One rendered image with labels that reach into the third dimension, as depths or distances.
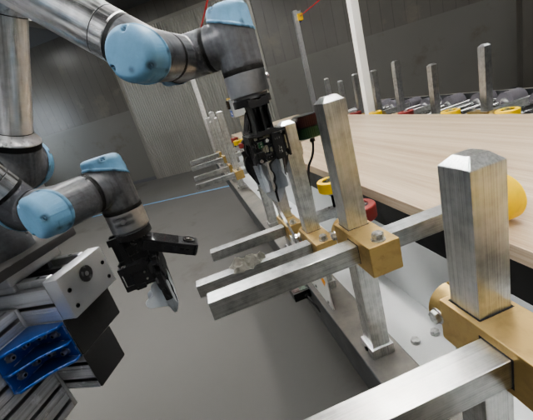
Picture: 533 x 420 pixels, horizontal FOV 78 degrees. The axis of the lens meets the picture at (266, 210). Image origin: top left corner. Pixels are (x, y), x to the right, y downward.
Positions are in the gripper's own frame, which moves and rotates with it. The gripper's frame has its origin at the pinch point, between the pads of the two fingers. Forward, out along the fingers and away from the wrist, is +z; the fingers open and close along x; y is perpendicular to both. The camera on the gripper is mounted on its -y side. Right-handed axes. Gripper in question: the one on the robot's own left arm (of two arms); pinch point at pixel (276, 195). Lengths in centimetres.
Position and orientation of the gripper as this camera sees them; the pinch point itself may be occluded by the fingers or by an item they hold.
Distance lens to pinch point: 69.5
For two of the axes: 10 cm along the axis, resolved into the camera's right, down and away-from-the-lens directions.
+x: 9.3, -3.3, 1.5
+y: 2.4, 2.7, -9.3
